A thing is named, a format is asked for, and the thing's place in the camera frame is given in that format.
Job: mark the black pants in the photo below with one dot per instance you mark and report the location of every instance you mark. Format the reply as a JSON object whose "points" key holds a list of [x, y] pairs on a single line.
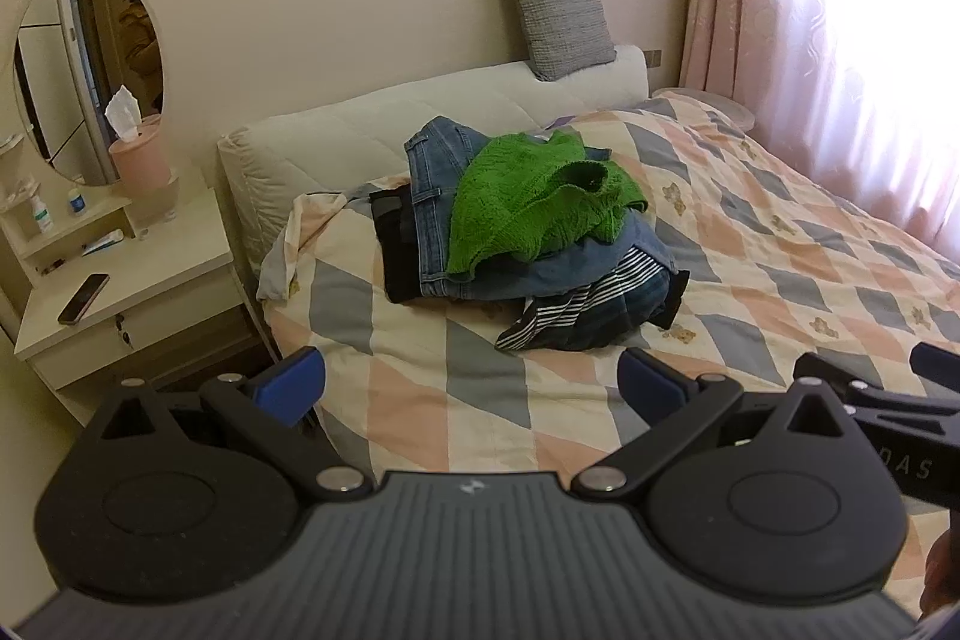
{"points": [[394, 250]]}

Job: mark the green knitted sweater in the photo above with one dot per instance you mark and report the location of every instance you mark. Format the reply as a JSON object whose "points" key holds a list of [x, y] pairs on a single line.
{"points": [[517, 197]]}

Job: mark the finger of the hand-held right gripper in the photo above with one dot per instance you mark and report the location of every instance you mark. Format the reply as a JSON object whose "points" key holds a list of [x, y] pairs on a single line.
{"points": [[862, 389], [941, 364]]}

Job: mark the smartphone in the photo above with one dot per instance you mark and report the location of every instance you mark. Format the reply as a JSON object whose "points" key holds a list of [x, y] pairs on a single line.
{"points": [[84, 299]]}

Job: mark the slate blue garment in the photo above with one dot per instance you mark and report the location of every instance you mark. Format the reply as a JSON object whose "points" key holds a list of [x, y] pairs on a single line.
{"points": [[547, 272]]}

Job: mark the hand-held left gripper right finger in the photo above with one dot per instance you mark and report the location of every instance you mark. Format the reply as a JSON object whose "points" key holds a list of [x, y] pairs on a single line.
{"points": [[649, 385]]}

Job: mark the sheer pink curtain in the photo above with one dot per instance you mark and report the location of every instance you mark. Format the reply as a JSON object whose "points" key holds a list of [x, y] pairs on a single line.
{"points": [[877, 25]]}

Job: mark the blue denim jeans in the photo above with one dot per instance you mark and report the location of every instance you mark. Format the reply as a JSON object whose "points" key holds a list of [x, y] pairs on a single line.
{"points": [[439, 175]]}

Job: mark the white spray bottle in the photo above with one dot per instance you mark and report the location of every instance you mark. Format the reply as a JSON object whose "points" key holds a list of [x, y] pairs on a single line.
{"points": [[43, 216]]}

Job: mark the person's right hand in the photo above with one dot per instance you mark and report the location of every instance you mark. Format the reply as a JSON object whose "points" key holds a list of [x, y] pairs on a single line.
{"points": [[939, 569]]}

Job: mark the grey cushion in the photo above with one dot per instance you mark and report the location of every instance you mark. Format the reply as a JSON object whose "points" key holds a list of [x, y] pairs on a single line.
{"points": [[562, 21]]}

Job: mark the small blue-label bottle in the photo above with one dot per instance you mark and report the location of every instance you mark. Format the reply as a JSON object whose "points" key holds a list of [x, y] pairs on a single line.
{"points": [[76, 201]]}

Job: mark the oval mirror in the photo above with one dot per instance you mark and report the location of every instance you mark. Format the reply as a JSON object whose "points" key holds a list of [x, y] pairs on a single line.
{"points": [[82, 63]]}

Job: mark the purple cloth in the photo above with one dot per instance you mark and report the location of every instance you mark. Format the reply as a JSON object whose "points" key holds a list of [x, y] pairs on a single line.
{"points": [[559, 123]]}

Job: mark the dark striped shirt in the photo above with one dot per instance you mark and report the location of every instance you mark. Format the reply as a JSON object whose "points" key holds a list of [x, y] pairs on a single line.
{"points": [[600, 310]]}

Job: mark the bed with checkered quilt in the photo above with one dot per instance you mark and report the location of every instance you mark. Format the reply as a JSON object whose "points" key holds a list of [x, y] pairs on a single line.
{"points": [[750, 250]]}

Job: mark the white tube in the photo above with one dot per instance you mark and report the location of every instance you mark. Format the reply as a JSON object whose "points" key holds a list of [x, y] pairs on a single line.
{"points": [[103, 242]]}

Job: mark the pink tissue box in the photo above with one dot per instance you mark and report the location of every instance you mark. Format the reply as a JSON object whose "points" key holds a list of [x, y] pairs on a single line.
{"points": [[142, 156]]}

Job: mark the brown wall socket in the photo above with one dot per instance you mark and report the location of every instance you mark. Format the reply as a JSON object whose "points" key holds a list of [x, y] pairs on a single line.
{"points": [[652, 57]]}

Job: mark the drawer keys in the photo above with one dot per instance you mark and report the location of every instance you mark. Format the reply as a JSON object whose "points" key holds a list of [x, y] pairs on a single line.
{"points": [[124, 334]]}

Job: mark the cream dressing table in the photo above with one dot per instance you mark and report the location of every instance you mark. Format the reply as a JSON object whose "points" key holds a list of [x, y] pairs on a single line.
{"points": [[150, 280]]}

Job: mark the cream padded headboard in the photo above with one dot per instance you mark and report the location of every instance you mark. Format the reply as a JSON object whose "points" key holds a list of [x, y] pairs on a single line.
{"points": [[337, 138]]}

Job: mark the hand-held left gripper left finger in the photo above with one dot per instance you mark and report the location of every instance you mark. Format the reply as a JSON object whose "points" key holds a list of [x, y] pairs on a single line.
{"points": [[289, 381]]}

